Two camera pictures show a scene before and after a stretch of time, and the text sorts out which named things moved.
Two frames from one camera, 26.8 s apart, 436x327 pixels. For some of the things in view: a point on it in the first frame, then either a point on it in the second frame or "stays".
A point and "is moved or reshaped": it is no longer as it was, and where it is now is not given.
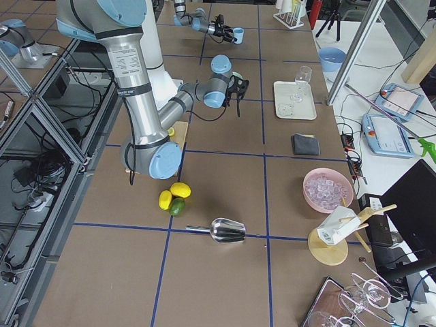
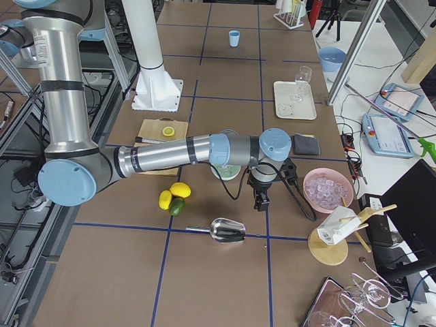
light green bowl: [237, 75] → [227, 172]
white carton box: [335, 223] stays
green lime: [177, 206] stays
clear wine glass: [302, 78] stays
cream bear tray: [294, 101] stays
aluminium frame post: [355, 51] stays
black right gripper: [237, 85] → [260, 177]
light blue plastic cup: [238, 34] is moved or reshaped
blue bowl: [331, 58] stays
